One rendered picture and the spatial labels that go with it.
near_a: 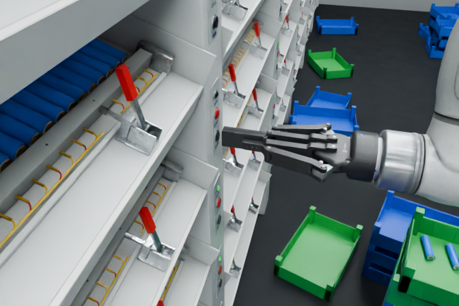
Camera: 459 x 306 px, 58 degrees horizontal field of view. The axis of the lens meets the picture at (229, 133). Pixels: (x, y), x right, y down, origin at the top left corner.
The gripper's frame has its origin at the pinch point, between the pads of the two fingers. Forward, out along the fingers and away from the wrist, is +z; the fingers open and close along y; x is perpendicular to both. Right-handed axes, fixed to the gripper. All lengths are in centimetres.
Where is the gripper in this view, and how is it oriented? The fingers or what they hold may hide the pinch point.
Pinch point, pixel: (243, 138)
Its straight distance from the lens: 67.2
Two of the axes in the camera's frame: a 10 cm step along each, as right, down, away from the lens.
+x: 0.0, -8.3, -5.6
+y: 2.5, -5.4, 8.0
